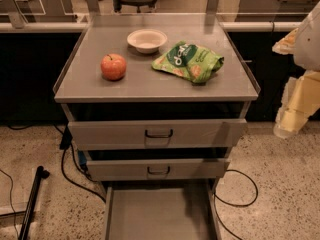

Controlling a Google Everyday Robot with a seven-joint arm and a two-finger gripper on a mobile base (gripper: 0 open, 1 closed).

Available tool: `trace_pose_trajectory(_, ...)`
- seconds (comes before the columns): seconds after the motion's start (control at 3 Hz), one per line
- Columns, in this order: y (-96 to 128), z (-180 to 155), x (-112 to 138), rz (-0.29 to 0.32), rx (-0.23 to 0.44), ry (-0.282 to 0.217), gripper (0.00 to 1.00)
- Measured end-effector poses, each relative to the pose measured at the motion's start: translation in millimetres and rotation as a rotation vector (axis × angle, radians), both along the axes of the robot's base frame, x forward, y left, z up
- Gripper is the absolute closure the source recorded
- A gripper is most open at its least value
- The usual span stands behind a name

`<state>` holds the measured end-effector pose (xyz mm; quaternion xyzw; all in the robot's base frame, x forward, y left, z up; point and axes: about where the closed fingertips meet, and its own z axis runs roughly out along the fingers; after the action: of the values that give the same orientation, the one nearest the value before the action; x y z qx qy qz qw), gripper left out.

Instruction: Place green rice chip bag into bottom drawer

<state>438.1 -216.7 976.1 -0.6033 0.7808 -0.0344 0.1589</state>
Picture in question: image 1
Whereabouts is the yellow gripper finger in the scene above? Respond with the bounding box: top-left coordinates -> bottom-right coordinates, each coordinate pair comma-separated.
272,29 -> 298,55
273,70 -> 320,139

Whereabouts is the green rice chip bag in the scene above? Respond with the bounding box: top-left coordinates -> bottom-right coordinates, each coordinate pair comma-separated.
152,41 -> 224,85

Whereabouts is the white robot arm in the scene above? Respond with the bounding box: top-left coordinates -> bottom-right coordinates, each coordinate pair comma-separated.
272,2 -> 320,139

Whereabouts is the middle drawer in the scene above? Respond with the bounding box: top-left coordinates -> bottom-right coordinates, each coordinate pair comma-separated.
87,159 -> 229,181

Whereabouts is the drawer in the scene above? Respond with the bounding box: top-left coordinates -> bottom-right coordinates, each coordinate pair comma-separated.
101,181 -> 222,240
87,159 -> 229,181
68,119 -> 246,151

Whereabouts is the top drawer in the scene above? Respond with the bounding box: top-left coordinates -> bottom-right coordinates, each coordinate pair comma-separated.
68,119 -> 246,151

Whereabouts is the grey drawer cabinet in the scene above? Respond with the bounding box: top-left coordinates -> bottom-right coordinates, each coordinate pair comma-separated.
54,13 -> 259,240

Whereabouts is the bottom drawer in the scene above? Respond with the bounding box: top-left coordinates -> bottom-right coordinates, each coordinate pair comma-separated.
101,181 -> 222,240

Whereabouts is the white bowl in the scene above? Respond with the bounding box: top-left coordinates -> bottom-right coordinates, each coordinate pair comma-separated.
127,29 -> 167,54

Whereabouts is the red apple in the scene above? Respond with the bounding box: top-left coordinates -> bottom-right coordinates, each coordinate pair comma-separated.
100,54 -> 127,81

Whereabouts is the black stand leg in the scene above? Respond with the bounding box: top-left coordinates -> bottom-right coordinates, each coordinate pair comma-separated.
18,166 -> 50,240

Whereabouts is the white rail barrier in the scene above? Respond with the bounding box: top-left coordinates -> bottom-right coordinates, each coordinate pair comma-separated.
0,22 -> 300,33

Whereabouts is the black cable right floor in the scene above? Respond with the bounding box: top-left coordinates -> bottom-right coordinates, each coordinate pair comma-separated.
213,169 -> 260,240

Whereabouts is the black cable floor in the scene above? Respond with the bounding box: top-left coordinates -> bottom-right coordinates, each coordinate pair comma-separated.
6,123 -> 107,204
213,169 -> 260,240

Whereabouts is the black cable left floor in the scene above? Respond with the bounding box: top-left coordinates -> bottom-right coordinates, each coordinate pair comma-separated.
6,123 -> 107,204

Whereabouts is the thin cable far left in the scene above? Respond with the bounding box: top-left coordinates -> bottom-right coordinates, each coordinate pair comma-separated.
0,168 -> 20,240

